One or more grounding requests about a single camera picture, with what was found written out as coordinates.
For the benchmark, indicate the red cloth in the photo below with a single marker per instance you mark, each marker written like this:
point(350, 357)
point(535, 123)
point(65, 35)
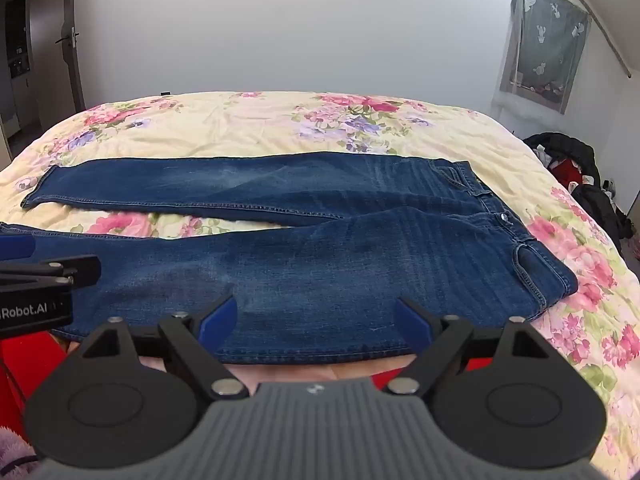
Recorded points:
point(20, 385)

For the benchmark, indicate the floral bed blanket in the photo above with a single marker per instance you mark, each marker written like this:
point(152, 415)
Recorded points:
point(250, 120)

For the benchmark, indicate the purple fluffy cloth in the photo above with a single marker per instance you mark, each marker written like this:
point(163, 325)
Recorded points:
point(12, 447)

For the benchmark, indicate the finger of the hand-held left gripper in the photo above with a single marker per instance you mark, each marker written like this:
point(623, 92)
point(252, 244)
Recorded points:
point(75, 270)
point(15, 249)

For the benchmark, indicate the black jacket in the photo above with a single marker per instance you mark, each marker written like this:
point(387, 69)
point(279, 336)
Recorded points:
point(595, 200)

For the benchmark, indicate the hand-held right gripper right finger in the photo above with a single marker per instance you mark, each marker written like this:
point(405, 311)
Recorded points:
point(414, 322)

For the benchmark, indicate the grey window curtain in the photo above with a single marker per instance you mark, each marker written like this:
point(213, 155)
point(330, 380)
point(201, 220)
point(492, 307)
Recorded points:
point(545, 40)

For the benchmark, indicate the blue denim pants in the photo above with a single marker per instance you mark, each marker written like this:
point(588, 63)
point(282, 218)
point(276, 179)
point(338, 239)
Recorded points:
point(325, 270)

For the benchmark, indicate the dark door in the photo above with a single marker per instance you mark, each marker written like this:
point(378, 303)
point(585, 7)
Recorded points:
point(55, 0)

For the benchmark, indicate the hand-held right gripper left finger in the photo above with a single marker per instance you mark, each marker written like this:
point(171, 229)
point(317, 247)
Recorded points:
point(222, 319)

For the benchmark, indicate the pink plastic bag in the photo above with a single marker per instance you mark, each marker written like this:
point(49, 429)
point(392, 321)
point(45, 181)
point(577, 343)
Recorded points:
point(635, 247)

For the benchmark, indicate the curtain rod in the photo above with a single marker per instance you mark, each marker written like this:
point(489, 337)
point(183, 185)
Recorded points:
point(595, 20)

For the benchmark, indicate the red garment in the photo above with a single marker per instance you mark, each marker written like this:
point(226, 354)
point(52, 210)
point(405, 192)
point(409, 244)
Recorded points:
point(562, 170)

